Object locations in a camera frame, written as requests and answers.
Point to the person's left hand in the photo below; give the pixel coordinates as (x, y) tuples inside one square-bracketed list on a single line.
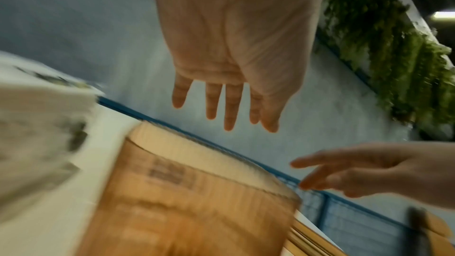
[(234, 30)]

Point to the person's right hand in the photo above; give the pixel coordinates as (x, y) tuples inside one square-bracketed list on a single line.
[(391, 170)]

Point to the orange transparent tissue box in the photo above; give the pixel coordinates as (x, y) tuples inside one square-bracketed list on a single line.
[(185, 207)]

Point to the cat print tissue pack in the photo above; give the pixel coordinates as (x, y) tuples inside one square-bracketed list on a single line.
[(39, 136)]

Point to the orange slotted lid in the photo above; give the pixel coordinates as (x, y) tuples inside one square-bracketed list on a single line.
[(312, 243)]

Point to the hanging green plants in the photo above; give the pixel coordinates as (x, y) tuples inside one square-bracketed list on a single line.
[(391, 52)]

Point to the white planter ledge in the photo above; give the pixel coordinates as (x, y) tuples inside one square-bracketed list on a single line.
[(419, 21)]

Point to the ceiling light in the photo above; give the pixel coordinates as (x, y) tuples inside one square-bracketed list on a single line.
[(444, 15)]

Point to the blue planter base rail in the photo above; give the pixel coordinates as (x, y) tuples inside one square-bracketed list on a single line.
[(341, 58)]

